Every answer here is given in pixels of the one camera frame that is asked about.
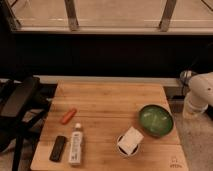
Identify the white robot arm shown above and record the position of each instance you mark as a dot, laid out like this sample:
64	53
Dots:
200	95

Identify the black remote control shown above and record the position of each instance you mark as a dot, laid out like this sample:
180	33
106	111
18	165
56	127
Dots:
58	148

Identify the orange marker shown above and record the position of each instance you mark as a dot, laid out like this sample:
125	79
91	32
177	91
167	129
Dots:
68	116

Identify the grey round robot base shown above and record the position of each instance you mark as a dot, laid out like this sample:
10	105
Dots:
186	75

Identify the white plastic bottle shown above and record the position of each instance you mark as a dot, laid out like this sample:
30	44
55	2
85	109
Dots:
75	145

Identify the green ceramic bowl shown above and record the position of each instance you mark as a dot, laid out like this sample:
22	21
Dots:
155	120

